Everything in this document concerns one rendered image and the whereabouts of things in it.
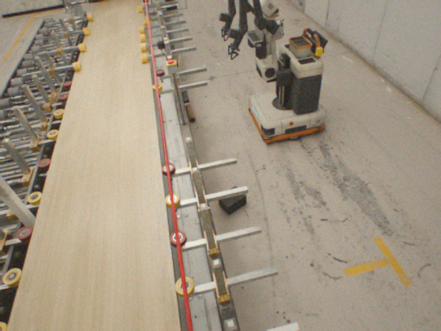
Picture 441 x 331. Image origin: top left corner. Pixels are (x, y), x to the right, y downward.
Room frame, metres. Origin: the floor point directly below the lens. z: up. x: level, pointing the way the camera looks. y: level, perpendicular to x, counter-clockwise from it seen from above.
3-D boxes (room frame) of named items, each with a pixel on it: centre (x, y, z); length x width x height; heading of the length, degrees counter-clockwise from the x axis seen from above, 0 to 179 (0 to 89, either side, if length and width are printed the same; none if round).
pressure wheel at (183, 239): (0.88, 0.26, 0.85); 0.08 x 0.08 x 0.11
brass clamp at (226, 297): (0.63, 0.07, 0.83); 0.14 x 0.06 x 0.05; 7
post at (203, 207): (0.86, 0.10, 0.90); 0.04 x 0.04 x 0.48; 7
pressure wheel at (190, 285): (0.63, 0.22, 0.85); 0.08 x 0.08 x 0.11
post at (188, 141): (1.36, 0.16, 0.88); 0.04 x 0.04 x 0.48; 7
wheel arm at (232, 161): (1.40, 0.12, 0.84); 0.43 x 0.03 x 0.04; 97
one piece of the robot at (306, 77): (2.81, -0.85, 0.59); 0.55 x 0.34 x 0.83; 7
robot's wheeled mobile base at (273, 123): (2.80, -0.76, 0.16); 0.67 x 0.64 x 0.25; 97
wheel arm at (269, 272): (0.66, 0.03, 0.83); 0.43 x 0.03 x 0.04; 97
